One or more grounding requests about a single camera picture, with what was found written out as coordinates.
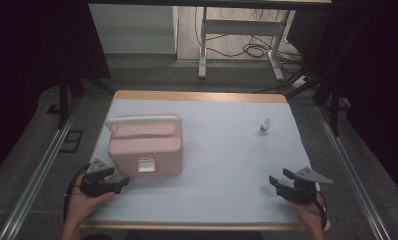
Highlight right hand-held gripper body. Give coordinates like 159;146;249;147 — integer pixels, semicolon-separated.
276;166;334;205

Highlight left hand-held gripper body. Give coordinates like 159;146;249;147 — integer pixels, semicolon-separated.
79;158;122;198

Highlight pink storage box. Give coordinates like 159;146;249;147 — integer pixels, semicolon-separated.
105;112;184;179

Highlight small white bottle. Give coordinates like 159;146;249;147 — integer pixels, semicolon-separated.
258;117;272;136

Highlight person's right hand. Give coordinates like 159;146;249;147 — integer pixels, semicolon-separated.
287;190;329;225

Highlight person's left hand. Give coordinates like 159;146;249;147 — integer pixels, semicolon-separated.
65;173;117;225

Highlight black floor socket plate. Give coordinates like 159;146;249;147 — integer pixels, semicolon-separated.
59;129;85;154

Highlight white table mat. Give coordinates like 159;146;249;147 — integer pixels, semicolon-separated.
86;98;321;225

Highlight black metal stand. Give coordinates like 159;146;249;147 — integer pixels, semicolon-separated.
46;64;115;130
284;64;352;138

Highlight white power strip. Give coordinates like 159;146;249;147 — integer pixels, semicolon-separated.
291;75;310;89

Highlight wooden table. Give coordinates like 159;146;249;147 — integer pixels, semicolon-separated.
79;89;331;232

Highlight dark curtain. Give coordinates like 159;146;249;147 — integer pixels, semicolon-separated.
0;0;112;183
286;0;398;196

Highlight white cabinet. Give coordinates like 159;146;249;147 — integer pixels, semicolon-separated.
88;3;179;55

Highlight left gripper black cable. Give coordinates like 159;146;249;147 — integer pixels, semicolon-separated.
62;162;92;225

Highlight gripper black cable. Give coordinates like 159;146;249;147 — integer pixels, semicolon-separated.
62;162;92;225
314;190;329;231

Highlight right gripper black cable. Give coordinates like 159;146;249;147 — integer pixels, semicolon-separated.
314;190;329;231

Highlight metal floor rail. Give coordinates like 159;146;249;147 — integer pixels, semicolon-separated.
0;99;84;240
314;104;392;240

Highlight black floor cables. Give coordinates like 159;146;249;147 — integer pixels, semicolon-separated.
194;6;305;64

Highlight white desk frame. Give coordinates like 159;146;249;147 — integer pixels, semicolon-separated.
197;6;293;82

